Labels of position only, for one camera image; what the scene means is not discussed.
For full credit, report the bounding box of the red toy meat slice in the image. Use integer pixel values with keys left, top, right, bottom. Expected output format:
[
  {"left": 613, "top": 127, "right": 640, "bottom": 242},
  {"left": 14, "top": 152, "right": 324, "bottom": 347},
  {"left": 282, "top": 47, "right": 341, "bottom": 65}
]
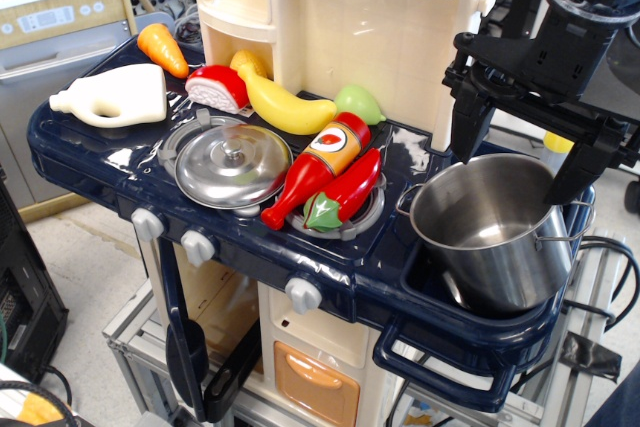
[{"left": 185, "top": 65, "right": 249, "bottom": 114}]

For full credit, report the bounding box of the black toy oven door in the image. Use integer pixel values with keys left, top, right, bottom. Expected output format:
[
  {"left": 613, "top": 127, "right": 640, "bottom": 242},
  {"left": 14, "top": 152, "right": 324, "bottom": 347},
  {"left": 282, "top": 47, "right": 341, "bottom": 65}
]
[{"left": 158, "top": 238, "right": 261, "bottom": 423}]

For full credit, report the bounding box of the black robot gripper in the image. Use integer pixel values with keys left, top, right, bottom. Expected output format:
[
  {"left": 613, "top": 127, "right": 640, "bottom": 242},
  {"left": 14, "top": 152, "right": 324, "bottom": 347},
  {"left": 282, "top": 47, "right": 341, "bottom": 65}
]
[{"left": 443, "top": 10, "right": 639, "bottom": 205}]

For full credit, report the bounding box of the grey middle stove knob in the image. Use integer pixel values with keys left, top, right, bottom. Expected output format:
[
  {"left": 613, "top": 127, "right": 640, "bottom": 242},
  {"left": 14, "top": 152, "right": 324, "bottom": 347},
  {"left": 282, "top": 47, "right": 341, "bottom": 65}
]
[{"left": 181, "top": 230, "right": 215, "bottom": 267}]

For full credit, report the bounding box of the grey stove knob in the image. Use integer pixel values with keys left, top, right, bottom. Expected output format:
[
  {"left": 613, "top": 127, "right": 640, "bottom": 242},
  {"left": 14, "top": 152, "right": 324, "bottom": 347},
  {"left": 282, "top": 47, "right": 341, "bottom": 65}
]
[
  {"left": 181, "top": 230, "right": 215, "bottom": 267},
  {"left": 131, "top": 208, "right": 165, "bottom": 242},
  {"left": 285, "top": 277, "right": 322, "bottom": 315}
]

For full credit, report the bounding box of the white toy milk jug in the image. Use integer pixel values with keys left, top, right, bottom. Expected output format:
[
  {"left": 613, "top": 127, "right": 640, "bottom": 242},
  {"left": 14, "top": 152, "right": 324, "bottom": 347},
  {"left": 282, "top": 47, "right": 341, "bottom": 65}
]
[{"left": 49, "top": 64, "right": 167, "bottom": 128}]

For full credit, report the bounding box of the red toy ketchup bottle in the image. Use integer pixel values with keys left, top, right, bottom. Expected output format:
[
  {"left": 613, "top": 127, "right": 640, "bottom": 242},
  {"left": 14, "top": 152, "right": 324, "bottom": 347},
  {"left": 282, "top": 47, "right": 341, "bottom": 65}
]
[{"left": 261, "top": 112, "right": 371, "bottom": 230}]

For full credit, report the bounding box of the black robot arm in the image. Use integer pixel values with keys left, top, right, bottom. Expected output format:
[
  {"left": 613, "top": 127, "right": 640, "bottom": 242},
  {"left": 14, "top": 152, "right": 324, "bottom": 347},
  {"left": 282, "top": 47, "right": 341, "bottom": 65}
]
[{"left": 443, "top": 0, "right": 639, "bottom": 205}]

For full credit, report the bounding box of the stainless steel pot lid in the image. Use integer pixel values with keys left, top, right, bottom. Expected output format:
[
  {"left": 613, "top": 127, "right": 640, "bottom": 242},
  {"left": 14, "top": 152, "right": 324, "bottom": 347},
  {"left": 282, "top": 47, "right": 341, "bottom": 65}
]
[{"left": 175, "top": 124, "right": 293, "bottom": 210}]

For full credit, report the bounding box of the orange toy oven drawer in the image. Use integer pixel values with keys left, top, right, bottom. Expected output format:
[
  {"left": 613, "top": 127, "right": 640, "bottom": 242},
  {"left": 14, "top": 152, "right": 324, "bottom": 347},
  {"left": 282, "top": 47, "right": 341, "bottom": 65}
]
[{"left": 274, "top": 342, "right": 360, "bottom": 426}]

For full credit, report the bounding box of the yellow toy corn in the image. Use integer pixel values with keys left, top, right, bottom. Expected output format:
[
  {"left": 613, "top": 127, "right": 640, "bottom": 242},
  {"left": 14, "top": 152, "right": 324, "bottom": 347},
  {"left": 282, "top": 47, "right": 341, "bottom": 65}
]
[{"left": 230, "top": 49, "right": 268, "bottom": 78}]

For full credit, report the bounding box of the navy toy kitchen counter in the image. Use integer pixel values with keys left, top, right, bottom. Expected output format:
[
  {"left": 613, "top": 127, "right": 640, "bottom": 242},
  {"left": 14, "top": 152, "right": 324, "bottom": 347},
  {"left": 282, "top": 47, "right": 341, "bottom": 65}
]
[{"left": 28, "top": 80, "right": 562, "bottom": 413}]

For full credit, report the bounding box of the yellow toy banana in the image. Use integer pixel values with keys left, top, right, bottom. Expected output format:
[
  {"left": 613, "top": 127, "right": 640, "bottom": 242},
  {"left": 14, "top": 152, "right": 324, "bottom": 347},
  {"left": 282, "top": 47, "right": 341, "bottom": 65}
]
[{"left": 238, "top": 64, "right": 337, "bottom": 135}]

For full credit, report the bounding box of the green toy pear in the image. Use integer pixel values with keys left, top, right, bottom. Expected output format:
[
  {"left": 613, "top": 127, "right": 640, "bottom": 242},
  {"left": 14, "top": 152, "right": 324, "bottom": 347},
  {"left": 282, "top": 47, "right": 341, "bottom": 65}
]
[{"left": 334, "top": 85, "right": 386, "bottom": 126}]

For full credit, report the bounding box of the black computer case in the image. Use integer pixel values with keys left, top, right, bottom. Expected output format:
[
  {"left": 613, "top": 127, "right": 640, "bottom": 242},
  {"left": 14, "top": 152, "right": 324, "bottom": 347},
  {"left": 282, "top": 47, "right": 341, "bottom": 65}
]
[{"left": 1, "top": 186, "right": 68, "bottom": 383}]

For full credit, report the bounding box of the orange toy carrot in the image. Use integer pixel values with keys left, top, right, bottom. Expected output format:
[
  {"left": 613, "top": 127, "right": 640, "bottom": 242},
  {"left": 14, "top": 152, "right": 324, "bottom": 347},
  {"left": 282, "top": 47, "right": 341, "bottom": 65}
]
[{"left": 137, "top": 23, "right": 190, "bottom": 79}]

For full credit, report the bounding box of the grey right stove knob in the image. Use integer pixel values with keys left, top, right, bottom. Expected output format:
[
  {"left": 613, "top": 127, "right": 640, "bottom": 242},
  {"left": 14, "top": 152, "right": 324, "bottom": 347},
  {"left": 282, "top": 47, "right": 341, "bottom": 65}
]
[{"left": 285, "top": 277, "right": 322, "bottom": 315}]

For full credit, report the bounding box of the cream toy kitchen back panel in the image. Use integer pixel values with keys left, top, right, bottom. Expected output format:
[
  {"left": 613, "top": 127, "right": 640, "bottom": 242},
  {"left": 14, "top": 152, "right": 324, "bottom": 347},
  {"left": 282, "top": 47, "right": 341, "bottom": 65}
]
[{"left": 197, "top": 0, "right": 496, "bottom": 151}]

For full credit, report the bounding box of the red toy chili pepper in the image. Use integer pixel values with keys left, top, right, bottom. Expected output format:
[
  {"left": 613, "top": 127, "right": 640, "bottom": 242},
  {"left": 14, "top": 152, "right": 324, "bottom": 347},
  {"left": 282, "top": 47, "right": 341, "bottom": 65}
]
[{"left": 303, "top": 148, "right": 382, "bottom": 232}]

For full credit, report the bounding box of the yellow capped bottle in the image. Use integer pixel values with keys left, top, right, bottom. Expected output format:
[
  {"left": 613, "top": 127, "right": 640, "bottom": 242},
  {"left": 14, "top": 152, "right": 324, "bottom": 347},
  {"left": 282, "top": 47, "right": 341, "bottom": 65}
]
[{"left": 540, "top": 131, "right": 574, "bottom": 174}]

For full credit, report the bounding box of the grey left stove knob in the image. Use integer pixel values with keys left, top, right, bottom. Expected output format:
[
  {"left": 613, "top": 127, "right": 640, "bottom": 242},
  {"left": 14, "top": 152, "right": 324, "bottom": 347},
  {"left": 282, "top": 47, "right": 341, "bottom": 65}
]
[{"left": 131, "top": 208, "right": 165, "bottom": 242}]

